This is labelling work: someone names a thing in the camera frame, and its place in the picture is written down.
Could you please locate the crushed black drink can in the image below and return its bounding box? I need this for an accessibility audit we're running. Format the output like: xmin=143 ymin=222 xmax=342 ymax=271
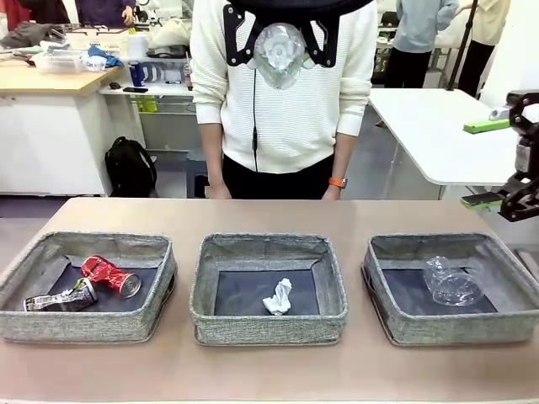
xmin=23 ymin=277 xmax=99 ymax=314

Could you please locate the black backpack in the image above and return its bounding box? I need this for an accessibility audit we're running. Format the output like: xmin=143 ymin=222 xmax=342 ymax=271
xmin=104 ymin=135 xmax=158 ymax=199

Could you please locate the person's right forearm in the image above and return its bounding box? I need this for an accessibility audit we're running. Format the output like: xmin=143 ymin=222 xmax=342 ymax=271
xmin=198 ymin=124 xmax=225 ymax=191

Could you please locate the blue cloth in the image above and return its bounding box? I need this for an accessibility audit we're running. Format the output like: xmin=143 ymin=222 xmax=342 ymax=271
xmin=86 ymin=45 xmax=125 ymax=69

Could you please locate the white table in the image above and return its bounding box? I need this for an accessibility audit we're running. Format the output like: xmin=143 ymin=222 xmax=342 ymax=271
xmin=368 ymin=87 xmax=539 ymax=203

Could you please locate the person in white sweater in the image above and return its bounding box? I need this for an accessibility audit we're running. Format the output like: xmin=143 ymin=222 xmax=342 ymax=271
xmin=189 ymin=0 xmax=379 ymax=201

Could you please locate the grey cloth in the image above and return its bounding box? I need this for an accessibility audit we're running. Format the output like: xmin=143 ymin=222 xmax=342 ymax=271
xmin=0 ymin=20 xmax=54 ymax=50

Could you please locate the background person dark blue top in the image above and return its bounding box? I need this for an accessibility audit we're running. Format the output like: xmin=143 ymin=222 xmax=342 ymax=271
xmin=75 ymin=0 xmax=138 ymax=27

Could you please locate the white paper ball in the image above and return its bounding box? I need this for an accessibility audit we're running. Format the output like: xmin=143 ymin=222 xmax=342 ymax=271
xmin=261 ymin=277 xmax=294 ymax=316

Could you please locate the crushed red drink can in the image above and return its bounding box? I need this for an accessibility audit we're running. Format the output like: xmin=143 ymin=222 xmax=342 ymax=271
xmin=79 ymin=254 xmax=143 ymax=300

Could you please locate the white shelf unit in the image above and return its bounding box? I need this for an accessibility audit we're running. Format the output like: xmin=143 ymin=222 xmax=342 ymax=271
xmin=98 ymin=82 xmax=198 ymax=149

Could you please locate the black earphone cable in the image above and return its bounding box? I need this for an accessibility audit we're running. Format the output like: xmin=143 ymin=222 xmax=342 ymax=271
xmin=251 ymin=66 xmax=259 ymax=173

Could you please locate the wooden top desk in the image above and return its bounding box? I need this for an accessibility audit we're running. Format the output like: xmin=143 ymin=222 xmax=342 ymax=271
xmin=0 ymin=62 xmax=125 ymax=197

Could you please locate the clear plastic bottle blue cap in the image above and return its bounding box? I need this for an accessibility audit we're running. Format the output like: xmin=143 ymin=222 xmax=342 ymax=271
xmin=253 ymin=22 xmax=306 ymax=91

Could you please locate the white bag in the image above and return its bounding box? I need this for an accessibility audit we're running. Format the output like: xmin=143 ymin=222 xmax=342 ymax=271
xmin=147 ymin=19 xmax=193 ymax=58

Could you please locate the background person black jacket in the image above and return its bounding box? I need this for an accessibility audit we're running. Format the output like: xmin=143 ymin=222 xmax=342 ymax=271
xmin=19 ymin=0 xmax=71 ymax=24

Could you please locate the black tripod pole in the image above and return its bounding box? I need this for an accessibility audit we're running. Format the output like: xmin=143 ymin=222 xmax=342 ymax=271
xmin=445 ymin=0 xmax=479 ymax=92

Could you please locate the background person light blue shirt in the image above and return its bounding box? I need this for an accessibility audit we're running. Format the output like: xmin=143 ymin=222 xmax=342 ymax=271
xmin=383 ymin=0 xmax=461 ymax=90

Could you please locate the person's left forearm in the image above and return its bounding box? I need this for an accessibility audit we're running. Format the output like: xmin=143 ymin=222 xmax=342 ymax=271
xmin=331 ymin=132 xmax=360 ymax=182

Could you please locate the grey fabric basket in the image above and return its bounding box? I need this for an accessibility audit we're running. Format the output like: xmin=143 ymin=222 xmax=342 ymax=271
xmin=360 ymin=232 xmax=539 ymax=348
xmin=0 ymin=231 xmax=179 ymax=344
xmin=189 ymin=233 xmax=349 ymax=348

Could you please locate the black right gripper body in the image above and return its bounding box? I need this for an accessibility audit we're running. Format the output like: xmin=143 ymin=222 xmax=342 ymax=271
xmin=516 ymin=134 xmax=539 ymax=173

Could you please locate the background person cream top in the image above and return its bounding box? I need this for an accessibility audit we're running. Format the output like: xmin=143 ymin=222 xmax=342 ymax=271
xmin=456 ymin=0 xmax=513 ymax=99

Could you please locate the white lattice crate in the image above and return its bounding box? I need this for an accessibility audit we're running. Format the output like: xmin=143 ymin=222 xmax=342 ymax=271
xmin=65 ymin=31 xmax=130 ymax=56

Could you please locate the crushed clear plastic cup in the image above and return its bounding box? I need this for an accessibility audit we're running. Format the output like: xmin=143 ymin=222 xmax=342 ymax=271
xmin=422 ymin=254 xmax=485 ymax=307

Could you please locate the white plastic tray basket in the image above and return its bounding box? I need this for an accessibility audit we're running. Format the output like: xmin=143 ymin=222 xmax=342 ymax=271
xmin=31 ymin=50 xmax=88 ymax=75

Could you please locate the grey stool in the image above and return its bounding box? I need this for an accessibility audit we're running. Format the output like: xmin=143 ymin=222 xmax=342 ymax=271
xmin=184 ymin=146 xmax=211 ymax=199

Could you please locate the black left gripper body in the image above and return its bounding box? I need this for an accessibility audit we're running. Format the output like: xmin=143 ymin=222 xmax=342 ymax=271
xmin=229 ymin=0 xmax=374 ymax=12

